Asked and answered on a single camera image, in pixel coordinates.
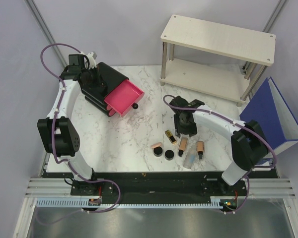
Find beige two-tier shelf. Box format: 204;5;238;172
160;14;276;106

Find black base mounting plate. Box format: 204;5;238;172
69;171;246;199

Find gold black lipstick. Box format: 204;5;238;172
165;130;177;144

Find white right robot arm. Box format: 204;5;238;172
168;96;271;195

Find black round drawer knob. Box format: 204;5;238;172
132;103;139;110

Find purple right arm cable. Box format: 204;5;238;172
163;94;276;215

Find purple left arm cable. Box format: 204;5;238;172
40;43;122;215

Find clear plastic bottle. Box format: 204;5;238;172
183;146;197;169

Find beige foundation tube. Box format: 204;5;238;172
178;137;188;157

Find white slotted cable duct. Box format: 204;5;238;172
35;198;231;209

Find black drawer organizer cabinet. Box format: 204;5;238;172
79;62;128;117

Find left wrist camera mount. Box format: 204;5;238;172
80;52;97;69

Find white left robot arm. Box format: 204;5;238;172
37;79;99;195

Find black round compact jar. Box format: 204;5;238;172
164;150;174;161
153;146;163;157

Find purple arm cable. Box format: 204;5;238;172
163;94;276;215
40;43;122;215

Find blue ring binder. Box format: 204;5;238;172
239;77;298;156

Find beige foundation bottle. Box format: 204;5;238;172
196;141;204;160

